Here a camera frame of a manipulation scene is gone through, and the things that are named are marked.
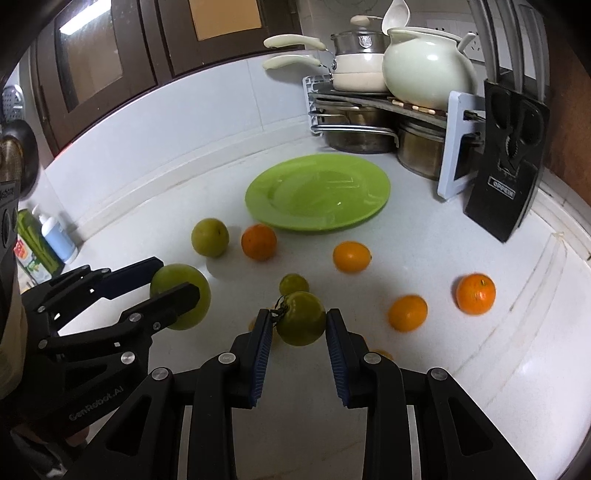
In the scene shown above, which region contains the small yellow fruit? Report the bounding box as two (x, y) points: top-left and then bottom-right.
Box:
(374, 349), (394, 361)

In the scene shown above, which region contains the large green apple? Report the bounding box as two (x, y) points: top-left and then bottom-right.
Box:
(150, 263), (211, 331)

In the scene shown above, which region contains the orange kumquat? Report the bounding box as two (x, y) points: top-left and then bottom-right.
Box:
(388, 295), (429, 333)
(332, 241), (372, 273)

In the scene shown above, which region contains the small green tomato with stem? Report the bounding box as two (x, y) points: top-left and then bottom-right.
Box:
(276, 291), (327, 347)

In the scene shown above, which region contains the yellow-green round fruit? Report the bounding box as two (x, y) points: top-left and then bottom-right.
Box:
(191, 218), (229, 258)

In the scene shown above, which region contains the orange tangerine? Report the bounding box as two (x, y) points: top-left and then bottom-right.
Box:
(455, 273), (496, 316)
(240, 224), (277, 262)

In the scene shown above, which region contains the white pump bottle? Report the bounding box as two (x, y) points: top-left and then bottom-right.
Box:
(32, 205), (78, 264)

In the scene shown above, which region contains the green dish soap bottle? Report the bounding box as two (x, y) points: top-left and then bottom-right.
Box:
(14, 209), (63, 284)

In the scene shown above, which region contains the black frying pan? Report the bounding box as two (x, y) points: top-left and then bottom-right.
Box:
(1, 120), (40, 198)

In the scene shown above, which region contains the green plate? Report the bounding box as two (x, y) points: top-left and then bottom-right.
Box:
(245, 153), (391, 232)

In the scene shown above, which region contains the steel pot under rack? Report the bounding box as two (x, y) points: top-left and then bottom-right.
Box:
(398, 121), (446, 180)

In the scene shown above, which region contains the steel pan under rack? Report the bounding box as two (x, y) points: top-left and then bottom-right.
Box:
(308, 100), (400, 154)

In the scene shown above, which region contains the white metal pot rack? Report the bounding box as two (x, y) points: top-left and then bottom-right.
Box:
(303, 75), (485, 200)

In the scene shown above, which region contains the black knife block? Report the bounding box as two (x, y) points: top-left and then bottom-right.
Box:
(465, 81), (549, 243)

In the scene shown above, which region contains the wooden cutting board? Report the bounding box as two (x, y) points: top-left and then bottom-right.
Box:
(545, 22), (590, 202)

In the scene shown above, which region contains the cream saucepan stack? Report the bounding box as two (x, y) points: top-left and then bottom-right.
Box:
(263, 34), (388, 94)

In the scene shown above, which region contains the white ceramic pot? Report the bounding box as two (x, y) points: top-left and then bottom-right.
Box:
(382, 27), (478, 111)

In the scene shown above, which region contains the steel pot with lid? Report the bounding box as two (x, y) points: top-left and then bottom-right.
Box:
(331, 15), (389, 55)

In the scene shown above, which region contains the white soup ladle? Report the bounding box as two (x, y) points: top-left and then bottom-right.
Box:
(382, 0), (411, 35)

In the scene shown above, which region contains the dark wooden wall cabinet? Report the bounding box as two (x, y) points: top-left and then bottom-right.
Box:
(31, 0), (301, 155)

